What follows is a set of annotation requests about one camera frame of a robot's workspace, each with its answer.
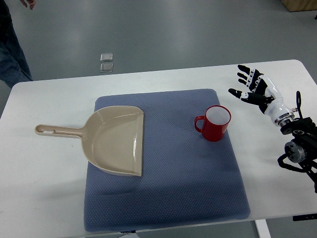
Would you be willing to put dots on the person in dark clothes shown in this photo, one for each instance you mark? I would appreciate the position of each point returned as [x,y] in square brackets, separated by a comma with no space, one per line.
[13,64]

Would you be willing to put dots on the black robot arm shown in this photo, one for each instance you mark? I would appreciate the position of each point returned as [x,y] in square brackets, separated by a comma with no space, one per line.
[300,154]

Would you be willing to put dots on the beige plastic dustpan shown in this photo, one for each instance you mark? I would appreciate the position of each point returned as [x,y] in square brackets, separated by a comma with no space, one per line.
[112,139]

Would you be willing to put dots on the upper metal floor plate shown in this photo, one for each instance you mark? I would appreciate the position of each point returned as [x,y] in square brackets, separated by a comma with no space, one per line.
[106,57]

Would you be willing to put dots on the black table control panel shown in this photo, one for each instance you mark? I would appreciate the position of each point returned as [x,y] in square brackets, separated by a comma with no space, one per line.
[305,217]

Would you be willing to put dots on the red cup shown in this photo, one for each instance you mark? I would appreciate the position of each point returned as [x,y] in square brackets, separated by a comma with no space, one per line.
[213,124]

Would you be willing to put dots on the white table leg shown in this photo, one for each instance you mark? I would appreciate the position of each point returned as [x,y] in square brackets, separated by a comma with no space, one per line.
[262,228]

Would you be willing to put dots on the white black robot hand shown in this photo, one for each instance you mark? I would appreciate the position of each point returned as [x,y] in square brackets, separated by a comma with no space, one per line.
[263,93]

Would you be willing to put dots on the wooden box corner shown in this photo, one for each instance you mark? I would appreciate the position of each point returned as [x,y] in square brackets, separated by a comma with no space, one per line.
[299,5]

